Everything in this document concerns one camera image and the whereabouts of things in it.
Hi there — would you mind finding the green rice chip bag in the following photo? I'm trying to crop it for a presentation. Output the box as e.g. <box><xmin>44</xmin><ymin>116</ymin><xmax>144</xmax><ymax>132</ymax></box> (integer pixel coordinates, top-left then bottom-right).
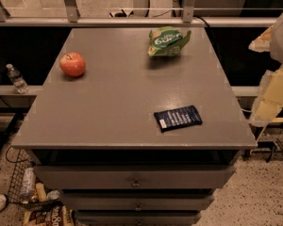
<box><xmin>147</xmin><ymin>26</ymin><xmax>191</xmax><ymax>57</ymax></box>

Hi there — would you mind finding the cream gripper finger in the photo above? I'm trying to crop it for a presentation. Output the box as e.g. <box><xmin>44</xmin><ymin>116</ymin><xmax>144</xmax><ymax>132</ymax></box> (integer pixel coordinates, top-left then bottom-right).
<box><xmin>248</xmin><ymin>25</ymin><xmax>274</xmax><ymax>53</ymax></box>
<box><xmin>249</xmin><ymin>65</ymin><xmax>283</xmax><ymax>127</ymax></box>

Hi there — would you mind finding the grey metal railing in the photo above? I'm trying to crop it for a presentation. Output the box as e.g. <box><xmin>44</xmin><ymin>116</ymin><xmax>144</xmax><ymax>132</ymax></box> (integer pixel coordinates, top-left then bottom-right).
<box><xmin>0</xmin><ymin>0</ymin><xmax>275</xmax><ymax>27</ymax></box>

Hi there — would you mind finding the black wire basket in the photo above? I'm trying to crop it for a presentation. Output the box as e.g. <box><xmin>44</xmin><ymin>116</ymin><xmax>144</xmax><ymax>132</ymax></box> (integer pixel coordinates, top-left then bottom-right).
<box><xmin>8</xmin><ymin>150</ymin><xmax>36</xmax><ymax>205</ymax></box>

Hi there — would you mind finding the top drawer round knob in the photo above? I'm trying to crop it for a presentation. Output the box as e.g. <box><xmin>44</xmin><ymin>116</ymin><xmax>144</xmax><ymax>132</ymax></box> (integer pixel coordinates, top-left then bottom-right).
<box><xmin>131</xmin><ymin>179</ymin><xmax>141</xmax><ymax>188</ymax></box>

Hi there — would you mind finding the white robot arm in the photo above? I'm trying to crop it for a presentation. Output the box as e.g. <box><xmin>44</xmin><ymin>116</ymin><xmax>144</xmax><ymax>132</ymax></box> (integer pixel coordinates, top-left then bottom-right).
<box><xmin>248</xmin><ymin>13</ymin><xmax>283</xmax><ymax>127</ymax></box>

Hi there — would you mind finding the clear plastic water bottle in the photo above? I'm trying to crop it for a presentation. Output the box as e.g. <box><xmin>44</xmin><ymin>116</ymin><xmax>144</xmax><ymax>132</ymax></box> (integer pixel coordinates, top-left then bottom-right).
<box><xmin>6</xmin><ymin>64</ymin><xmax>29</xmax><ymax>94</ymax></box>

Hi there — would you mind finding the yellow metal stand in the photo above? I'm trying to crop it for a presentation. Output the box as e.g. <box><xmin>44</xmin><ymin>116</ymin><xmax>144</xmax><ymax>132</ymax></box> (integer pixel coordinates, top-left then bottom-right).
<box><xmin>250</xmin><ymin>116</ymin><xmax>283</xmax><ymax>162</ymax></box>

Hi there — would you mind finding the drawer round knob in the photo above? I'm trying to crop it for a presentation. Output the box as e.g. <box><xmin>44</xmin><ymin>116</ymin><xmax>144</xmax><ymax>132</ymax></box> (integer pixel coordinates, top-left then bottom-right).
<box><xmin>134</xmin><ymin>205</ymin><xmax>142</xmax><ymax>212</ymax></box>
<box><xmin>131</xmin><ymin>179</ymin><xmax>141</xmax><ymax>188</ymax></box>

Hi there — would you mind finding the dark blue rxbar wrapper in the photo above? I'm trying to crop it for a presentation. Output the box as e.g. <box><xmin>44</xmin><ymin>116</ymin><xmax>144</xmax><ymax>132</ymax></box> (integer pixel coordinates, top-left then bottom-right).
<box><xmin>154</xmin><ymin>105</ymin><xmax>203</xmax><ymax>132</ymax></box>

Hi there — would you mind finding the red apple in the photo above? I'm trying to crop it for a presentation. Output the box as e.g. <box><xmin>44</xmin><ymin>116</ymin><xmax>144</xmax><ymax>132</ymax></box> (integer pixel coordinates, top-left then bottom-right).
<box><xmin>59</xmin><ymin>53</ymin><xmax>86</xmax><ymax>77</ymax></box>

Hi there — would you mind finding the middle drawer round knob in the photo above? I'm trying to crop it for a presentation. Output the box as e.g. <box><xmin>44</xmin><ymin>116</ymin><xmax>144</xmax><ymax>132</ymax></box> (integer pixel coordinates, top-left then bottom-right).
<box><xmin>134</xmin><ymin>205</ymin><xmax>142</xmax><ymax>212</ymax></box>

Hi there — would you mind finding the grey drawer cabinet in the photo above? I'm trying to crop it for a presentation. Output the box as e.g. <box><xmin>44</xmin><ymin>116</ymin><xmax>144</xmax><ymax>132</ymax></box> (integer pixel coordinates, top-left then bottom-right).
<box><xmin>13</xmin><ymin>28</ymin><xmax>256</xmax><ymax>226</ymax></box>

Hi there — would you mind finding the brown snack bag on floor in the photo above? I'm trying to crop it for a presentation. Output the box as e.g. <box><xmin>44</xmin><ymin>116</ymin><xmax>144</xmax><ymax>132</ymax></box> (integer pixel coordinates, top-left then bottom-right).
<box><xmin>23</xmin><ymin>205</ymin><xmax>75</xmax><ymax>226</ymax></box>

